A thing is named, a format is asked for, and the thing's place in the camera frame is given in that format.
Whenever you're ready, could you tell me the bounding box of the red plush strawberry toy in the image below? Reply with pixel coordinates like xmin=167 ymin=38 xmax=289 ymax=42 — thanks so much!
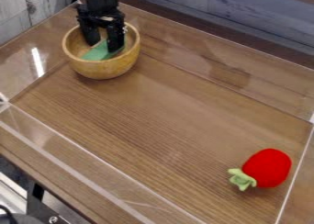
xmin=229 ymin=148 xmax=291 ymax=191

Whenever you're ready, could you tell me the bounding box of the black cable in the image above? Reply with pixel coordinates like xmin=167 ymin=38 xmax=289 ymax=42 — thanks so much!
xmin=0 ymin=203 xmax=23 ymax=224

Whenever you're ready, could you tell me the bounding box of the black metal table bracket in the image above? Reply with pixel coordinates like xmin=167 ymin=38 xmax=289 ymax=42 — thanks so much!
xmin=25 ymin=182 xmax=83 ymax=224

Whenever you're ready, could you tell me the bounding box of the clear acrylic tray wall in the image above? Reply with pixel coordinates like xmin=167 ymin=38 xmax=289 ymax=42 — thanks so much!
xmin=0 ymin=7 xmax=314 ymax=224

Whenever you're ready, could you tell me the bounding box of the green rectangular block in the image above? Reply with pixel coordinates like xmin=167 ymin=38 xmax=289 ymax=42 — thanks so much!
xmin=82 ymin=40 xmax=124 ymax=61

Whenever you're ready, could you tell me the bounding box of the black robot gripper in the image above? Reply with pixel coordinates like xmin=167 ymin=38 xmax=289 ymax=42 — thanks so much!
xmin=78 ymin=0 xmax=126 ymax=52

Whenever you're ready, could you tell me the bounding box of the brown wooden bowl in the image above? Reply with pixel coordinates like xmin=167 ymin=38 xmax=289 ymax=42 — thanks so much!
xmin=62 ymin=23 xmax=142 ymax=80

